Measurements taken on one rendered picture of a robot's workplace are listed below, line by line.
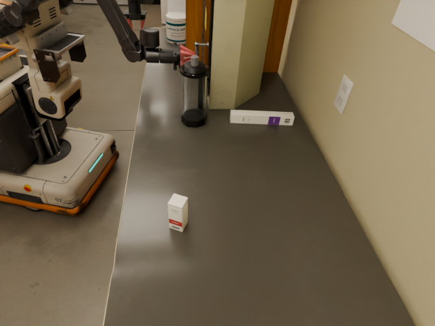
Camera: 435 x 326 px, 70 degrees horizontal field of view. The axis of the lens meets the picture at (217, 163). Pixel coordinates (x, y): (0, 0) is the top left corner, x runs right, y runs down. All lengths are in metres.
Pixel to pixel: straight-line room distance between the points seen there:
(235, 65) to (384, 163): 0.66
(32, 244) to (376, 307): 1.86
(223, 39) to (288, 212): 0.67
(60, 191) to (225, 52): 1.30
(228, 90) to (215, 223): 0.63
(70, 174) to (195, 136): 1.10
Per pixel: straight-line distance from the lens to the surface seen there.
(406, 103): 0.91
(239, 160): 1.11
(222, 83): 1.31
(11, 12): 1.55
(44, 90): 1.88
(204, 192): 0.99
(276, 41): 1.70
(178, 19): 1.97
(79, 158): 2.23
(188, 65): 1.17
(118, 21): 1.32
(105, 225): 2.16
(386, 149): 0.97
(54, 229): 2.24
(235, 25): 1.23
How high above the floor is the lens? 1.66
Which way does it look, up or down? 41 degrees down
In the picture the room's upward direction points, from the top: 5 degrees clockwise
